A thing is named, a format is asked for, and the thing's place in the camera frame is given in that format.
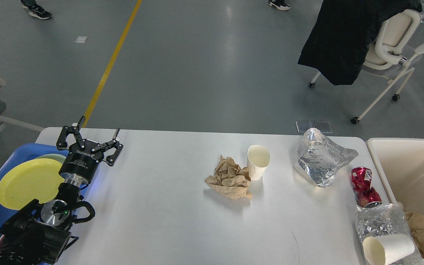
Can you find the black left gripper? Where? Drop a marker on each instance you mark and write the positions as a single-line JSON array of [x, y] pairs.
[[81, 162]]

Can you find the yellow plastic plate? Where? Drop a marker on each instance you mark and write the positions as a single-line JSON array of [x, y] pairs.
[[28, 182]]

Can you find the brown paper bag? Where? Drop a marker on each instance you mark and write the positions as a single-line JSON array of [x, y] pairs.
[[415, 220]]

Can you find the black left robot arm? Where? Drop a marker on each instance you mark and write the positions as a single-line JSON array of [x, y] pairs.
[[39, 231]]

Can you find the dark sneaker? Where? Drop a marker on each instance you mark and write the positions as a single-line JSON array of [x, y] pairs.
[[279, 5], [36, 10]]

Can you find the white paper cup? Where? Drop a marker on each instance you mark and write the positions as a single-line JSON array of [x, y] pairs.
[[384, 250], [258, 159]]

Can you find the clear floor plate left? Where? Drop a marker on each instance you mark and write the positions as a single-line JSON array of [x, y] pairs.
[[303, 125]]

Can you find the clear floor plate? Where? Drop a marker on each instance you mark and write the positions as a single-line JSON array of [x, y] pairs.
[[303, 125], [324, 126]]

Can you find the crumpled clear plastic wrap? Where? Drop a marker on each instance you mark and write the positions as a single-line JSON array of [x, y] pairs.
[[319, 158]]

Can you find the clear floor plate right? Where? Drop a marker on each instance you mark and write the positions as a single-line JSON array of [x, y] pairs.
[[324, 126]]

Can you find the black jacket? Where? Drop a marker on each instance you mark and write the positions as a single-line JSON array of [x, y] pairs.
[[339, 41]]

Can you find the crushed red can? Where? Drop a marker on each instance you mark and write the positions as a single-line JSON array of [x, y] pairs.
[[367, 196]]

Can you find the white office chair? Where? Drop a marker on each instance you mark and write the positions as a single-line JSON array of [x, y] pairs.
[[390, 57]]

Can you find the cream plastic bin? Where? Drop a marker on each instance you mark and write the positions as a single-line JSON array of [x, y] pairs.
[[400, 165]]

